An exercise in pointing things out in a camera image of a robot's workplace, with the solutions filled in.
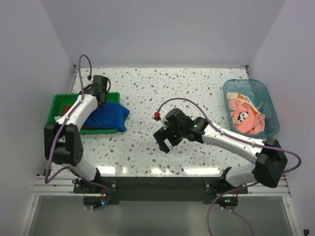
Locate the brown towel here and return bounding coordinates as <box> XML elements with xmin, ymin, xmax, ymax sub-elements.
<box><xmin>62</xmin><ymin>105</ymin><xmax>94</xmax><ymax>130</ymax></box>

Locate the orange white lion towel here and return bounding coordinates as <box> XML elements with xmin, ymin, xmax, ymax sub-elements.
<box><xmin>226</xmin><ymin>92</ymin><xmax>258</xmax><ymax>111</ymax></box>

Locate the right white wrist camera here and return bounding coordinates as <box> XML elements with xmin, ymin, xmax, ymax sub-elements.
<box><xmin>154</xmin><ymin>110</ymin><xmax>170</xmax><ymax>129</ymax></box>

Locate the blue plastic bin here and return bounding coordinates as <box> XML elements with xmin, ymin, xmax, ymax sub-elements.
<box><xmin>223</xmin><ymin>79</ymin><xmax>280</xmax><ymax>139</ymax></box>

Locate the blue towel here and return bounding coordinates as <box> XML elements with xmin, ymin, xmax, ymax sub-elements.
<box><xmin>84</xmin><ymin>102</ymin><xmax>130</xmax><ymax>132</ymax></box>

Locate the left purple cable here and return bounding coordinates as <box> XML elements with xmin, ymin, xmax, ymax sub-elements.
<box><xmin>43</xmin><ymin>54</ymin><xmax>111</xmax><ymax>212</ymax></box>

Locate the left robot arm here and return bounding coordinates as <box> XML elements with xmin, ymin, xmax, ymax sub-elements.
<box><xmin>44</xmin><ymin>75</ymin><xmax>111</xmax><ymax>193</ymax></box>

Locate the green plastic tray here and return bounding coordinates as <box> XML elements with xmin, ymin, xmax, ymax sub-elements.
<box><xmin>48</xmin><ymin>92</ymin><xmax>120</xmax><ymax>135</ymax></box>

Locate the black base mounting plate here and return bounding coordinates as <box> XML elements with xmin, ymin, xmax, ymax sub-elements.
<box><xmin>73</xmin><ymin>176</ymin><xmax>249</xmax><ymax>205</ymax></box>

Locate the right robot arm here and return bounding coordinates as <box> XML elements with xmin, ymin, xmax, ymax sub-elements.
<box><xmin>154</xmin><ymin>108</ymin><xmax>288</xmax><ymax>193</ymax></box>

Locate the pink panda towel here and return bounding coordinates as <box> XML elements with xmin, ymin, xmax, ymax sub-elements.
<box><xmin>228</xmin><ymin>99</ymin><xmax>265</xmax><ymax>135</ymax></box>

